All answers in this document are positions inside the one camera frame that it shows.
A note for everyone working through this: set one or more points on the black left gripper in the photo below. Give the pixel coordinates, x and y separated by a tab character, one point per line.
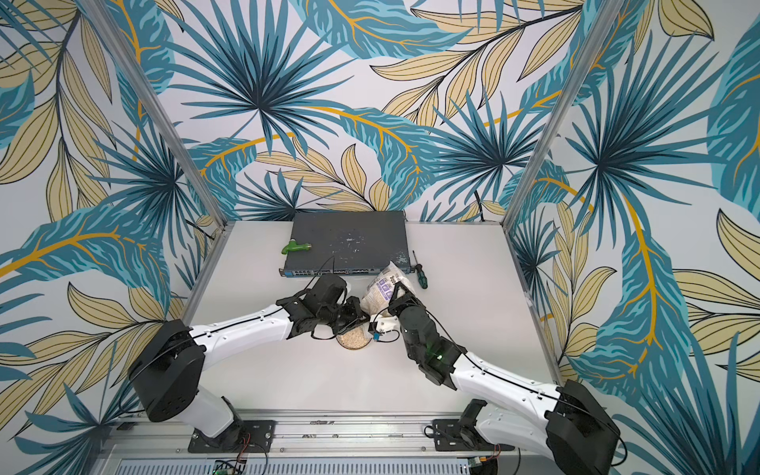
355	319

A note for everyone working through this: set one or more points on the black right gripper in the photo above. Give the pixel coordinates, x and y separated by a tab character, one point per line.
401	303

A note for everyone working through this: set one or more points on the white red patterned bowl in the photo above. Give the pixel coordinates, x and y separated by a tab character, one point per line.
355	339

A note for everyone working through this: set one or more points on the oatmeal bag white purple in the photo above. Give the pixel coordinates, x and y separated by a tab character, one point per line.
379	292

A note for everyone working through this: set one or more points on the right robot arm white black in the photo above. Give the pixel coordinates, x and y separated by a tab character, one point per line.
565	422

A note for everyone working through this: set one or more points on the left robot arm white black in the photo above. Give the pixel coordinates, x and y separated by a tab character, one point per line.
166	375

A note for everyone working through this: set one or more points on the green pipe fitting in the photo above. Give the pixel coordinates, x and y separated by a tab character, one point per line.
294	247

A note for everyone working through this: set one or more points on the green black screwdriver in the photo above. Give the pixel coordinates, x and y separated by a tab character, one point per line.
419	270

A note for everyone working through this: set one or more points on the grey blue network switch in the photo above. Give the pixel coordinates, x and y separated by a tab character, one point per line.
348	243

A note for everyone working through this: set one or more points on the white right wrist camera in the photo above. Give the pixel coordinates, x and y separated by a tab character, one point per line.
382	326

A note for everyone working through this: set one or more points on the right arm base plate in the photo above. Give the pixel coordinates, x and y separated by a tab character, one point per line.
450	435

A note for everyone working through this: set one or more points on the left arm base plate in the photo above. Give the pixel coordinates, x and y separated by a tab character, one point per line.
250	436

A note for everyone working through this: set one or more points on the aluminium front rail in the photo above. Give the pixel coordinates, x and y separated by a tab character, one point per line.
324	442

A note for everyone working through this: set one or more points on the left aluminium corner post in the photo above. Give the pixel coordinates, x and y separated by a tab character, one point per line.
117	45

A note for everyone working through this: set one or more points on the aluminium corner post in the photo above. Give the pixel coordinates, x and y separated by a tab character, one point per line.
587	54
117	45

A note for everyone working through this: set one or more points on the right aluminium corner post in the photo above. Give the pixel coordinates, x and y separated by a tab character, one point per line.
587	54

